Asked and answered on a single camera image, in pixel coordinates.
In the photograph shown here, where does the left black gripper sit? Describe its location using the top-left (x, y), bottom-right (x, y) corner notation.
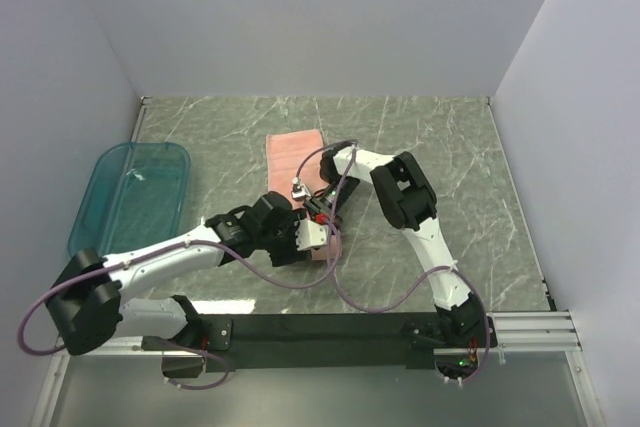
top-left (258, 208), bottom-right (313, 265)

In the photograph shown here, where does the pink towel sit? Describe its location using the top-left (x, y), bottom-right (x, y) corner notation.
top-left (266, 129), bottom-right (328, 261)

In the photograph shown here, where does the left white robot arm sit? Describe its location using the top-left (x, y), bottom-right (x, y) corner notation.
top-left (45, 192), bottom-right (306, 355)

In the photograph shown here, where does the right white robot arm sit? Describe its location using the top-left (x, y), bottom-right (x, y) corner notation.
top-left (308, 141), bottom-right (491, 348)

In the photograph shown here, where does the black base bar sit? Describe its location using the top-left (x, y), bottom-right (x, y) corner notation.
top-left (139, 311), bottom-right (501, 373)

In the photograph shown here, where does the teal plastic tray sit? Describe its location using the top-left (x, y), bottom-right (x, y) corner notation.
top-left (67, 142), bottom-right (191, 256)

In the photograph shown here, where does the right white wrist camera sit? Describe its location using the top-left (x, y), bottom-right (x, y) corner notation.
top-left (291, 183), bottom-right (310, 202)

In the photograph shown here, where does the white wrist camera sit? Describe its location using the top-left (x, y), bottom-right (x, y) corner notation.
top-left (291, 183), bottom-right (310, 202)
top-left (295, 218), bottom-right (330, 251)

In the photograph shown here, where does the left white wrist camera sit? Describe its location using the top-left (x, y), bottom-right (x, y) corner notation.
top-left (295, 218), bottom-right (330, 251)

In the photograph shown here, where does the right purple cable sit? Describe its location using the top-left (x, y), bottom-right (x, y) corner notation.
top-left (290, 139), bottom-right (494, 386)

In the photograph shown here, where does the purple cable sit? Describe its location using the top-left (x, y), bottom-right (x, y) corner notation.
top-left (290, 139), bottom-right (494, 386)
top-left (17, 224), bottom-right (341, 391)

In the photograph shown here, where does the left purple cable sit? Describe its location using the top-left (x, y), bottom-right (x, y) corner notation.
top-left (17, 224), bottom-right (341, 391)

